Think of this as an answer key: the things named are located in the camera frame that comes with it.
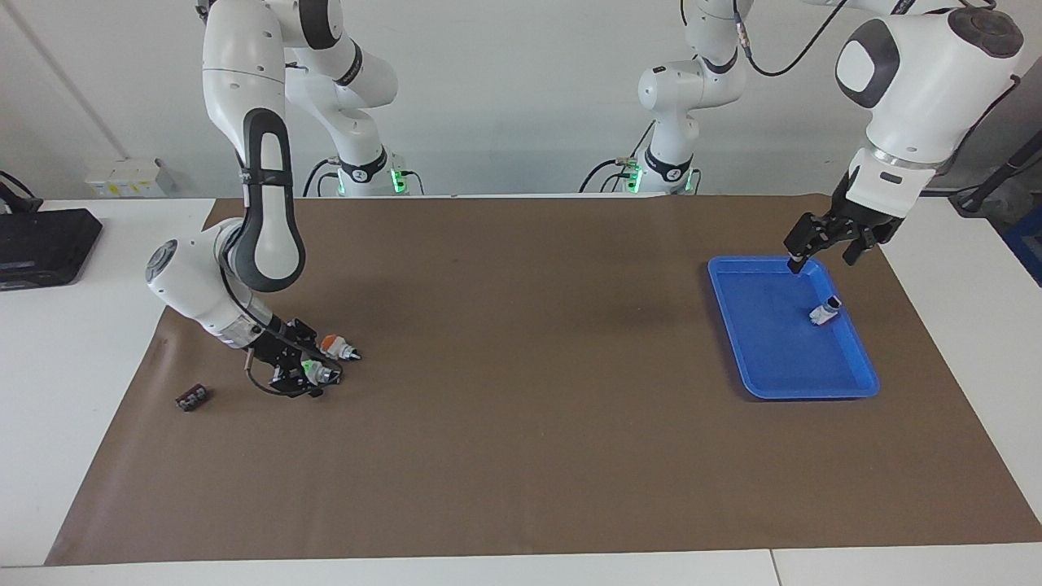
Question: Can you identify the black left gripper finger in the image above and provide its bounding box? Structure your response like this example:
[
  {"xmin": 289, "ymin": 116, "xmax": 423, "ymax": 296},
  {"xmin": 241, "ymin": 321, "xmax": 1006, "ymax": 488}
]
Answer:
[
  {"xmin": 784, "ymin": 216, "xmax": 839, "ymax": 273},
  {"xmin": 843, "ymin": 232, "xmax": 880, "ymax": 268}
]

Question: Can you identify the blue plastic tray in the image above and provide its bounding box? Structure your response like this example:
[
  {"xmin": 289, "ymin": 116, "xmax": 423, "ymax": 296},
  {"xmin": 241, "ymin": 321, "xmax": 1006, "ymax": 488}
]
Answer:
[{"xmin": 707, "ymin": 256, "xmax": 882, "ymax": 400}]

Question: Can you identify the black stand bar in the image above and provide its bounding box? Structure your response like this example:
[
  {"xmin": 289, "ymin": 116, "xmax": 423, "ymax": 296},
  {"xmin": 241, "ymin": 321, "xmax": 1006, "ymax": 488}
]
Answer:
[{"xmin": 948, "ymin": 130, "xmax": 1042, "ymax": 216}]

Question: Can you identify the blue crate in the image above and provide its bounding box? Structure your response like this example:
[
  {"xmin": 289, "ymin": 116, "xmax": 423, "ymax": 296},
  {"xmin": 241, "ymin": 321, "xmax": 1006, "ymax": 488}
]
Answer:
[{"xmin": 1003, "ymin": 203, "xmax": 1042, "ymax": 286}]

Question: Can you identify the brown table mat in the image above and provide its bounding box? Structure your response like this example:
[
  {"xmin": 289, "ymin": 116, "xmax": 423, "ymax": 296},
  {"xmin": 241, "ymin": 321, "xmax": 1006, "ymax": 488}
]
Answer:
[{"xmin": 45, "ymin": 194, "xmax": 1042, "ymax": 566}]

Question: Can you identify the black box device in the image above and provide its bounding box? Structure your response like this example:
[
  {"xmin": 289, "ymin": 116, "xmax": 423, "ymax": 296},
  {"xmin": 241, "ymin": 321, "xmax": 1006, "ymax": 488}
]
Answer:
[{"xmin": 0, "ymin": 208, "xmax": 104, "ymax": 287}]

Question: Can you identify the orange selector switch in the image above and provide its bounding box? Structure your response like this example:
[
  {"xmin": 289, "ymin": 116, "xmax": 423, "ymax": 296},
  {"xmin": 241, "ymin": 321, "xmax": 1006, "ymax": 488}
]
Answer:
[{"xmin": 319, "ymin": 334, "xmax": 363, "ymax": 362}]

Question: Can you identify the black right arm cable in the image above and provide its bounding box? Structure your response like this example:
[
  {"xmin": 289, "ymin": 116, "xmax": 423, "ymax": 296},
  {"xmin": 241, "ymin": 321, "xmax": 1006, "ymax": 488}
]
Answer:
[{"xmin": 213, "ymin": 163, "xmax": 325, "ymax": 400}]

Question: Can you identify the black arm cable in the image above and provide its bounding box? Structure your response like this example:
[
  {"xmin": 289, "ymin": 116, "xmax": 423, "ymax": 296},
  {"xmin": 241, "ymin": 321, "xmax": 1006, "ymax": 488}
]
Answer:
[
  {"xmin": 213, "ymin": 163, "xmax": 325, "ymax": 400},
  {"xmin": 731, "ymin": 0, "xmax": 856, "ymax": 80}
]

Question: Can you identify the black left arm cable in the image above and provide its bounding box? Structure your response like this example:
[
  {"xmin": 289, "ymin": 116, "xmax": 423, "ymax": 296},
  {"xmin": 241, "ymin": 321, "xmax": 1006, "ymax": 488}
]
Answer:
[{"xmin": 731, "ymin": 0, "xmax": 856, "ymax": 80}]

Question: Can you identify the black base cable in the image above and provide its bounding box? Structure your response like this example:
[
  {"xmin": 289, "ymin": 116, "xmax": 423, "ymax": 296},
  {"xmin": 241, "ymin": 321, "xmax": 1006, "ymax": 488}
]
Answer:
[
  {"xmin": 580, "ymin": 122, "xmax": 656, "ymax": 195},
  {"xmin": 303, "ymin": 157, "xmax": 343, "ymax": 198}
]

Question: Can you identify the white wall socket box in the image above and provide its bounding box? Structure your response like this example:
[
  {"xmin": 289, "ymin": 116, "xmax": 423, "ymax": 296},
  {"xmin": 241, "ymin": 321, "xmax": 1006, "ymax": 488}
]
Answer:
[{"xmin": 85, "ymin": 157, "xmax": 176, "ymax": 199}]

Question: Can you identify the black cable beside box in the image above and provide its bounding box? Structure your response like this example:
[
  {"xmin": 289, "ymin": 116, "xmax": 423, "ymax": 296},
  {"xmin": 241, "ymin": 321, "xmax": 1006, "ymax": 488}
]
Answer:
[{"xmin": 0, "ymin": 171, "xmax": 42, "ymax": 214}]

